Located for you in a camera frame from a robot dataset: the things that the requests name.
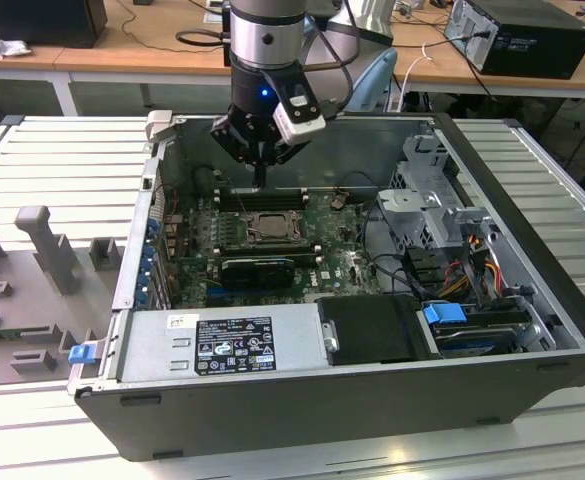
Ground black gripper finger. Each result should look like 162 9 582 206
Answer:
210 117 262 189
260 139 301 189

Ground metal wire locking lever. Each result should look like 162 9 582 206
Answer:
235 188 255 230

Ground silver topped CPU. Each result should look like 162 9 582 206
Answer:
257 214 293 237

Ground metal socket cover frame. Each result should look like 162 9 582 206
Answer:
241 212 307 245

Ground CPU socket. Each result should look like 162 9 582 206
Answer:
239 208 311 249

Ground green motherboard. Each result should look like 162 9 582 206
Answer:
169 187 388 309

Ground black graphics card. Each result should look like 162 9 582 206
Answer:
220 257 297 290

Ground wooden desk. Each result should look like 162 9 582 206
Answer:
0 0 233 119
391 9 585 101

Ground silver metal drive cage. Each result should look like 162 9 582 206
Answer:
375 132 496 251

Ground black plastic shroud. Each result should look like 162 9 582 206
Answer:
316 294 422 366

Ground black box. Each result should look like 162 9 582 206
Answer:
0 0 108 49

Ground silver power supply unit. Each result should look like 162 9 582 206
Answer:
99 303 341 385

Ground hard disk in blue carrier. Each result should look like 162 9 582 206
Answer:
420 301 521 359

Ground crumpled white paper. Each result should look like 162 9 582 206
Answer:
0 27 33 60

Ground grey parts rack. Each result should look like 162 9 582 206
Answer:
0 204 128 389

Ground blue plastic latch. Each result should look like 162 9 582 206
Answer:
69 344 96 365

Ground black and grey PC case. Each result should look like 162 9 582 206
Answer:
66 110 585 464

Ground black PC tower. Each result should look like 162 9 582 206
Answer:
444 0 585 81

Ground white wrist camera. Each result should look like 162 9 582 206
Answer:
271 94 328 148

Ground thin red wire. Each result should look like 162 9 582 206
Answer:
152 184 183 221

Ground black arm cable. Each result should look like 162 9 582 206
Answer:
299 9 363 124

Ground white cable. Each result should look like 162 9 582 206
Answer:
399 39 456 114

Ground yellow and red power wires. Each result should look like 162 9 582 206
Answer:
441 237 506 299

